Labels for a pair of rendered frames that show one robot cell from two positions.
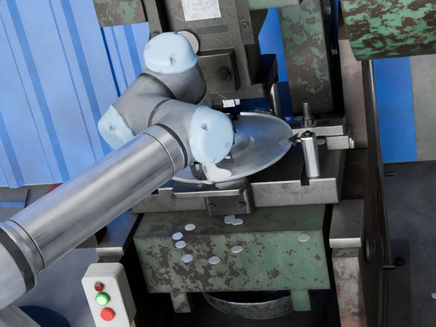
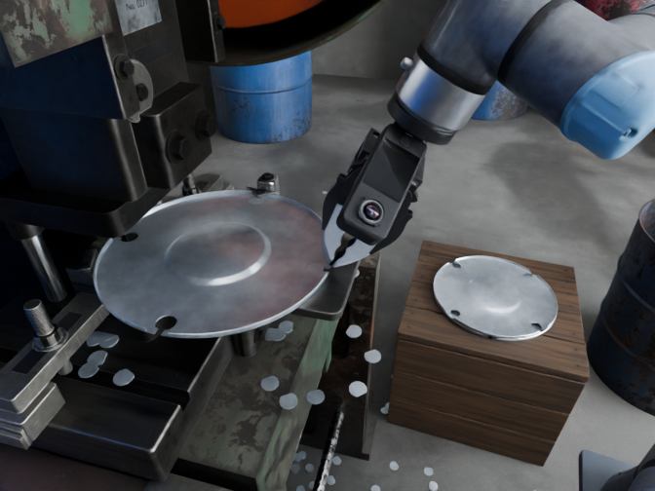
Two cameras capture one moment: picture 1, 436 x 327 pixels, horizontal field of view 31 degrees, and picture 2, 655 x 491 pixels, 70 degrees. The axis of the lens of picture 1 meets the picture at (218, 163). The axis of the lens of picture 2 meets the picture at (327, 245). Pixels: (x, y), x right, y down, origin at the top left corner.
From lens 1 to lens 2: 1.46 m
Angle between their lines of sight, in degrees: 76
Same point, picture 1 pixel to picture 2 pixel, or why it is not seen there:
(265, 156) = (286, 216)
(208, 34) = (151, 62)
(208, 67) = (186, 121)
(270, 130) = (209, 207)
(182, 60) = not seen: outside the picture
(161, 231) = (261, 426)
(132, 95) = (620, 26)
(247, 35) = (219, 42)
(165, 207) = (197, 412)
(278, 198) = not seen: hidden behind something
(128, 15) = (77, 13)
